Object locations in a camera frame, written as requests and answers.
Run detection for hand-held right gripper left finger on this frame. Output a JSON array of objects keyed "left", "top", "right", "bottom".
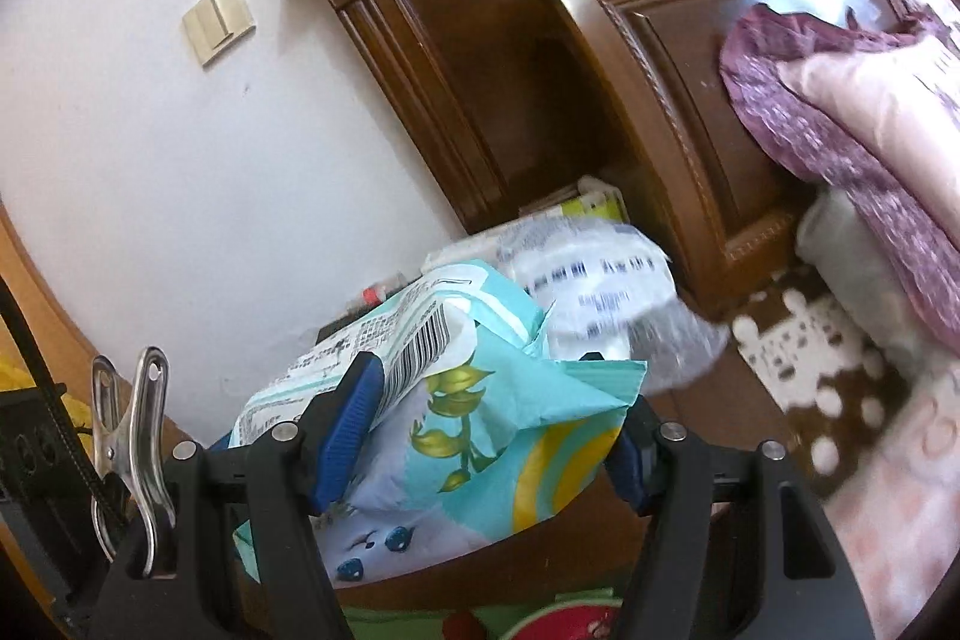
[{"left": 75, "top": 351, "right": 385, "bottom": 640}]

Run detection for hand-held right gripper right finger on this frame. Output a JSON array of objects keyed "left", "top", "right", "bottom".
[{"left": 604, "top": 400, "right": 871, "bottom": 640}]

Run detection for teal printed wipes packet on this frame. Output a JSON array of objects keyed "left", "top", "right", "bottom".
[{"left": 229, "top": 261, "right": 650, "bottom": 585}]

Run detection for white printed plastic bag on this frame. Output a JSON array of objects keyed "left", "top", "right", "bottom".
[{"left": 499, "top": 218, "right": 676, "bottom": 371}]

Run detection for brown wooden nightstand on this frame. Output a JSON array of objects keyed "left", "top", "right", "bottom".
[{"left": 315, "top": 302, "right": 796, "bottom": 611}]

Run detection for clear plastic bag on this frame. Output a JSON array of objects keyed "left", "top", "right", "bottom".
[{"left": 626, "top": 302, "right": 732, "bottom": 395}]

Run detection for brown white dotted blanket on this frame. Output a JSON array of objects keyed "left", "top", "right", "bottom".
[{"left": 731, "top": 265, "right": 923, "bottom": 491}]

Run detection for metal spring clip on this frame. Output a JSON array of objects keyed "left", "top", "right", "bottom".
[{"left": 90, "top": 347, "right": 179, "bottom": 573}]

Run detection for white green paper box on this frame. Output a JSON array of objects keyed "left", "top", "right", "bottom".
[{"left": 517, "top": 175, "right": 629, "bottom": 230}]

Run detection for pink patterned quilt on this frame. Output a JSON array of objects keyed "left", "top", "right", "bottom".
[{"left": 825, "top": 340, "right": 960, "bottom": 640}]

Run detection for grey pillow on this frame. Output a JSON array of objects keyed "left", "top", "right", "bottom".
[{"left": 795, "top": 190, "right": 938, "bottom": 371}]

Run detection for black panel with holes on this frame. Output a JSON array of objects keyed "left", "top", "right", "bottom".
[{"left": 0, "top": 385, "right": 102, "bottom": 618}]

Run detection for yellow cloth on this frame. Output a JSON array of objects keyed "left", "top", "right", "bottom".
[{"left": 0, "top": 344, "right": 87, "bottom": 420}]

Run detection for brown wooden headboard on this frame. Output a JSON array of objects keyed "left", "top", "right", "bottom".
[{"left": 262, "top": 0, "right": 960, "bottom": 319}]

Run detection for wooden door frame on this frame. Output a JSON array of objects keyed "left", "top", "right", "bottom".
[{"left": 0, "top": 197, "right": 188, "bottom": 461}]

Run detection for black cable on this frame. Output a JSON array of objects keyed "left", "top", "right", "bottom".
[{"left": 0, "top": 276, "right": 121, "bottom": 562}]

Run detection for beige light switch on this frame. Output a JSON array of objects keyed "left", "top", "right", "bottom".
[{"left": 180, "top": 0, "right": 257, "bottom": 69}]

